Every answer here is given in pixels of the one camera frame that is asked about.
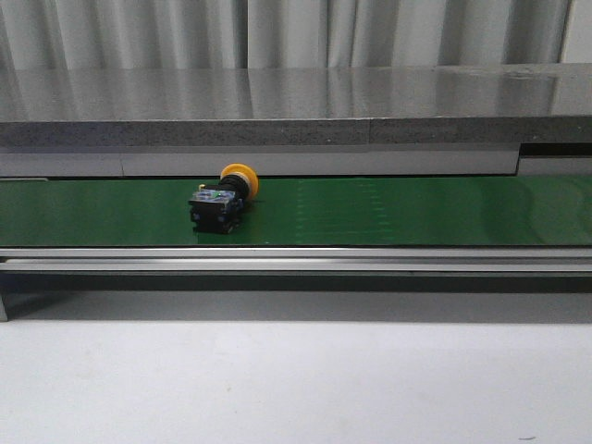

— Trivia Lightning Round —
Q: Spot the yellow push button switch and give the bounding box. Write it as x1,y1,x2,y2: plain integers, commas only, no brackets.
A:
188,163,259,234

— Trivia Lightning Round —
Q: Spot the green conveyor belt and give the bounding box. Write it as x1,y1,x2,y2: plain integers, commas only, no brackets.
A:
1,176,591,247

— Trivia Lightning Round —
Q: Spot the grey stone counter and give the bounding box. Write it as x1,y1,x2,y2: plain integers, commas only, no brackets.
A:
1,64,591,178

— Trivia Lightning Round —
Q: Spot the white pleated curtain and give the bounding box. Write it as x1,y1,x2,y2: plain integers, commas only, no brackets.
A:
1,1,591,69

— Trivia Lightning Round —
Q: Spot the aluminium conveyor frame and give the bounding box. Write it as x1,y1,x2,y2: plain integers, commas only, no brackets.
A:
1,243,591,324

